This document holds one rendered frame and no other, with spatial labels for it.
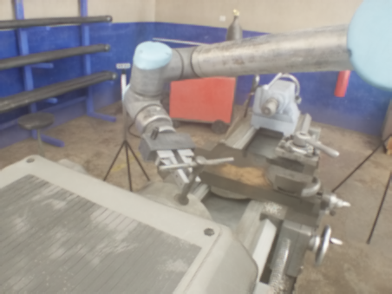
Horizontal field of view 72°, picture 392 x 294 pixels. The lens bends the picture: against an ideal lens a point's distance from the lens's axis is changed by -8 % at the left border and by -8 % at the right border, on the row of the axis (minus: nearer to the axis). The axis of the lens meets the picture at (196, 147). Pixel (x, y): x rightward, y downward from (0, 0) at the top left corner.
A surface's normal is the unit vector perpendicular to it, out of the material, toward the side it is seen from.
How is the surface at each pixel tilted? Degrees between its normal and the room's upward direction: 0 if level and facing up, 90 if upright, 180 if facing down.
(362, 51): 88
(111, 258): 0
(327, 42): 79
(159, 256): 0
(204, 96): 90
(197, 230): 0
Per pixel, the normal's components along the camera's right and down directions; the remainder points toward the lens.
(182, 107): -0.09, 0.43
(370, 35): -0.82, 0.17
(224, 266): 0.69, -0.46
